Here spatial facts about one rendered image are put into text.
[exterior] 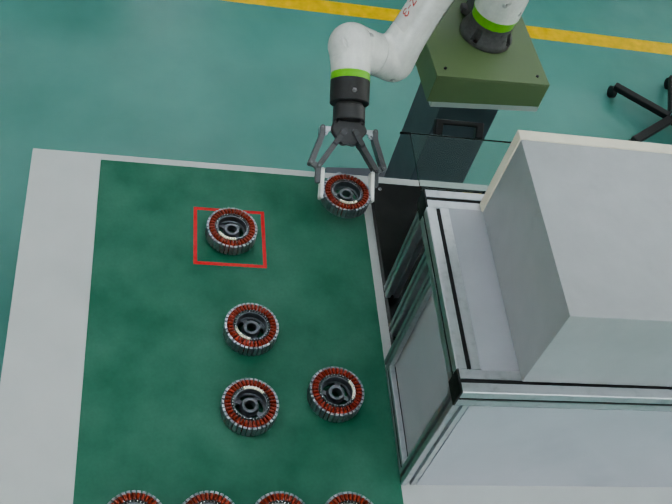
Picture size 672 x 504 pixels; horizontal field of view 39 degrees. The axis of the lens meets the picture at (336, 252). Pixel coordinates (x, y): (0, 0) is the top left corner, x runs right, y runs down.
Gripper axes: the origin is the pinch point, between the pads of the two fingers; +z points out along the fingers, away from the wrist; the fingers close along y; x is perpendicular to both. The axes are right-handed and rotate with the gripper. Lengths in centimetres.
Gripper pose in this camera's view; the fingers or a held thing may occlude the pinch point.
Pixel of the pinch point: (346, 192)
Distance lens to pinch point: 219.6
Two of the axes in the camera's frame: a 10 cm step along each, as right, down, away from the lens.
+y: -9.7, -0.6, -2.2
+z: -0.4, 9.9, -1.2
